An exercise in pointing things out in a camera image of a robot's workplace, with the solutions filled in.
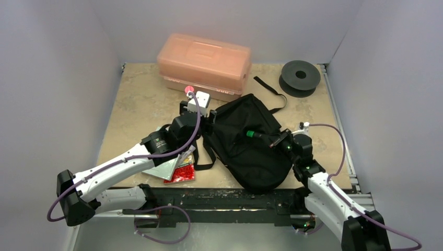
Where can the translucent orange plastic storage box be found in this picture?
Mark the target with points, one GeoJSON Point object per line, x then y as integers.
{"type": "Point", "coordinates": [218, 68]}

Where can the aluminium table edge rail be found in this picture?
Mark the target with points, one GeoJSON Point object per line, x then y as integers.
{"type": "Point", "coordinates": [350, 167]}

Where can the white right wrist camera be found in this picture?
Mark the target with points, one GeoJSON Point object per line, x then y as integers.
{"type": "Point", "coordinates": [303, 128]}

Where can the black green highlighter marker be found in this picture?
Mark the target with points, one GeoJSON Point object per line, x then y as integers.
{"type": "Point", "coordinates": [267, 138]}

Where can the dark grey filament spool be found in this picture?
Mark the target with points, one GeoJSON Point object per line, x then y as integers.
{"type": "Point", "coordinates": [299, 78]}

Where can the silver foil booklet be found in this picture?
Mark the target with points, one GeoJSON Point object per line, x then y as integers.
{"type": "Point", "coordinates": [166, 169]}

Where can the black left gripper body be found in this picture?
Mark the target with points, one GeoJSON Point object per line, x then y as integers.
{"type": "Point", "coordinates": [206, 124]}

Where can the pink capped small bottle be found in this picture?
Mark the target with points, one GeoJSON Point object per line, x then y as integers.
{"type": "Point", "coordinates": [189, 89]}

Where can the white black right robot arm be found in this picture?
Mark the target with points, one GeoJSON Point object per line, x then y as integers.
{"type": "Point", "coordinates": [354, 226]}

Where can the aluminium front frame rail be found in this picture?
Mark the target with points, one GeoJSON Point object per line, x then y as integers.
{"type": "Point", "coordinates": [364, 200]}

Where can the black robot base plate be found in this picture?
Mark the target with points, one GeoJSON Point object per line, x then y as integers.
{"type": "Point", "coordinates": [280, 207]}

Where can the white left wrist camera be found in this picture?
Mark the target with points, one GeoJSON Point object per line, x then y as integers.
{"type": "Point", "coordinates": [201, 100]}

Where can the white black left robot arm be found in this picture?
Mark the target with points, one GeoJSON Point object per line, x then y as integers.
{"type": "Point", "coordinates": [82, 195]}

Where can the black fabric student bag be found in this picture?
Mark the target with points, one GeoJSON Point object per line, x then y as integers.
{"type": "Point", "coordinates": [254, 165]}

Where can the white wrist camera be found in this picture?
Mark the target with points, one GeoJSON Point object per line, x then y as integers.
{"type": "Point", "coordinates": [303, 128]}
{"type": "Point", "coordinates": [201, 100]}

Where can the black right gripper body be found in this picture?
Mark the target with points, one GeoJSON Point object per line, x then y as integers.
{"type": "Point", "coordinates": [284, 137]}

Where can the red patterned notebook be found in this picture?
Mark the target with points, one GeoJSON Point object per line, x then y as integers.
{"type": "Point", "coordinates": [182, 174]}

